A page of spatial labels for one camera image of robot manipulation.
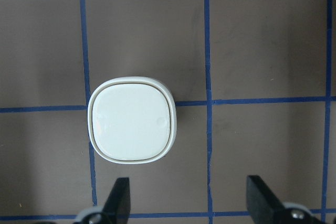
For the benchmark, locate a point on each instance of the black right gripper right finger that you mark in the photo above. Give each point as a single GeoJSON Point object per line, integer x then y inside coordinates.
{"type": "Point", "coordinates": [265, 207]}

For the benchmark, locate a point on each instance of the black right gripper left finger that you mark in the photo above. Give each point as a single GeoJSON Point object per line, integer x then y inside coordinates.
{"type": "Point", "coordinates": [116, 209]}

